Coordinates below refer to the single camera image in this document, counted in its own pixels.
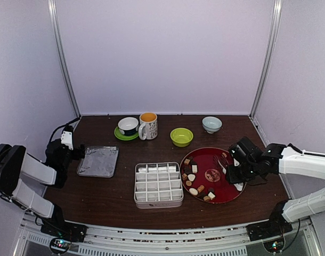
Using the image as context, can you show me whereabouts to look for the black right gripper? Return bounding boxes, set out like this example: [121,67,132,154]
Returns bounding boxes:
[225,161,259,185]

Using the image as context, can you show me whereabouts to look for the white metal tongs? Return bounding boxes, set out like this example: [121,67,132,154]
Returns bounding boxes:
[212,156,245,191]

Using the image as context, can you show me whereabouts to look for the bunny print tin lid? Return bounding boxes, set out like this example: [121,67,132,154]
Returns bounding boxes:
[77,146,119,178]

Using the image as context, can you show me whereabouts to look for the silver divided tin box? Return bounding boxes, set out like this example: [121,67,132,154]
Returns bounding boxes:
[134,162,184,209]

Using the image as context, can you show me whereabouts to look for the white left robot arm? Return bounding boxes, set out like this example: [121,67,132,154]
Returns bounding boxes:
[0,124,85,237]

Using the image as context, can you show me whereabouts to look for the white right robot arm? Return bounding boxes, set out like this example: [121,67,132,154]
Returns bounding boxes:
[226,137,325,236]

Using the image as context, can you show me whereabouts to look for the white cube chocolate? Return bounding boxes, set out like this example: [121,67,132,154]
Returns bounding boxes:
[208,192,215,200]

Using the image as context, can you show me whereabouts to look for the brown cylinder chocolate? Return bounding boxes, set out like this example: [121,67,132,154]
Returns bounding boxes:
[197,185,205,193]

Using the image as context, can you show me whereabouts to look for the white rectangular chocolate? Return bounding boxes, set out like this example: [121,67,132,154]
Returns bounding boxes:
[192,165,198,173]

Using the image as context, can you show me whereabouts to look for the dark chocolate piece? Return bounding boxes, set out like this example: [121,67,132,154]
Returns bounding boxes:
[183,166,192,174]

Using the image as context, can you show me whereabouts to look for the tan square chocolate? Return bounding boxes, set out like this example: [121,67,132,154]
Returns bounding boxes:
[182,173,188,180]

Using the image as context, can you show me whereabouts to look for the red round tray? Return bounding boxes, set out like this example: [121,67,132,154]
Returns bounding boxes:
[180,147,246,204]

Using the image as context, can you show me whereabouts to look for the pale blue ceramic bowl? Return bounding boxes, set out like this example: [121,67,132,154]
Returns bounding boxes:
[202,116,222,134]

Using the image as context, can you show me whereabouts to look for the green saucer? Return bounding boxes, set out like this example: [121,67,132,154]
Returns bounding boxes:
[113,126,140,141]

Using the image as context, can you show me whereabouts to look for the lime green bowl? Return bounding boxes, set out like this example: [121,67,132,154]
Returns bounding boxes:
[170,127,193,147]

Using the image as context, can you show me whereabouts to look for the dark white-lined cup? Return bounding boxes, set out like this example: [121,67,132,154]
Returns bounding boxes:
[118,117,139,136]

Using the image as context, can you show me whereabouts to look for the white patterned mug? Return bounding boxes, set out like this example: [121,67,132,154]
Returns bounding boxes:
[138,113,158,140]

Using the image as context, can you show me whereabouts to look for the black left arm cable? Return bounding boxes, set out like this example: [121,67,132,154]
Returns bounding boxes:
[48,117,80,146]

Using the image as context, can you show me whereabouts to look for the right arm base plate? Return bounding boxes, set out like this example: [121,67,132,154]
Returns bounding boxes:
[246,220,293,241]

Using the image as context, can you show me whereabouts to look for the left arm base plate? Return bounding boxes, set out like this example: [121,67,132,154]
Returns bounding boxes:
[40,219,87,242]

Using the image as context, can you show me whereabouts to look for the aluminium front rail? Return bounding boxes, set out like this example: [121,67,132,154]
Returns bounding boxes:
[13,220,320,256]

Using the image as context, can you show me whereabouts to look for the left aluminium frame post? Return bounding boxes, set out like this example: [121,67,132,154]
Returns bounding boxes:
[47,0,81,117]

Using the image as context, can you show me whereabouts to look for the aluminium frame post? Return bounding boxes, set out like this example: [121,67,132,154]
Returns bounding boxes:
[249,0,283,119]
[47,0,81,117]

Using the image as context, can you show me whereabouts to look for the right aluminium frame post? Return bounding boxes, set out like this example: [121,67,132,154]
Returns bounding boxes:
[249,0,283,119]

